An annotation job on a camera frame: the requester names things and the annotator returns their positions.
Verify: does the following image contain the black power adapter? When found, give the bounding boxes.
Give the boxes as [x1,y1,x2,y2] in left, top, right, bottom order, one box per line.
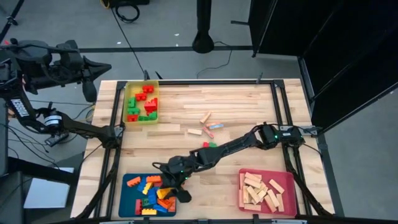
[45,133,70,147]

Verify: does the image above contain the black tripod leg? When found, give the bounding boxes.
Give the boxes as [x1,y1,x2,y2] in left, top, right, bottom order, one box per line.
[0,0,25,41]

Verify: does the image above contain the coiled black cable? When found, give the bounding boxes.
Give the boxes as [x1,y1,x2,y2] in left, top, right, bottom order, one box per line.
[114,2,141,24]

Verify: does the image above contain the white board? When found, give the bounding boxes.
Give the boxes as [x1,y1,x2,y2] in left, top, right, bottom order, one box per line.
[23,167,75,210]

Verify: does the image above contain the yellow translucent plastic bin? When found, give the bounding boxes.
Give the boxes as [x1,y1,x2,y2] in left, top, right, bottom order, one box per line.
[122,80,161,126]

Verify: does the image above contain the thin black floor cable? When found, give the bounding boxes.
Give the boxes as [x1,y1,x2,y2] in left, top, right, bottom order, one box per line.
[196,40,234,79]

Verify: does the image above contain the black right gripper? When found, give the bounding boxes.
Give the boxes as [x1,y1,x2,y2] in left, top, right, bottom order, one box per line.
[160,155,195,204]

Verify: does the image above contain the pile of mixed toy blocks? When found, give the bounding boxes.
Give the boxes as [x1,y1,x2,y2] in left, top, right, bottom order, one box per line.
[93,79,312,218]

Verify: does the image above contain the pink plastic bin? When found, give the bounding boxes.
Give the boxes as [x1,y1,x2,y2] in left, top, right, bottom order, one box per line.
[238,168,298,217]

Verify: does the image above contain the blue plastic bin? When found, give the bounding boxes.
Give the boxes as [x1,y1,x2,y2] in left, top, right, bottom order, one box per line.
[118,172,178,218]

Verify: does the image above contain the black equipment case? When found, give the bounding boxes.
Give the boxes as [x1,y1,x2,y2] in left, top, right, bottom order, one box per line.
[101,0,150,9]

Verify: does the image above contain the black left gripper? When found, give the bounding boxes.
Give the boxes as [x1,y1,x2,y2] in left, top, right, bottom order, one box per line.
[54,39,113,103]

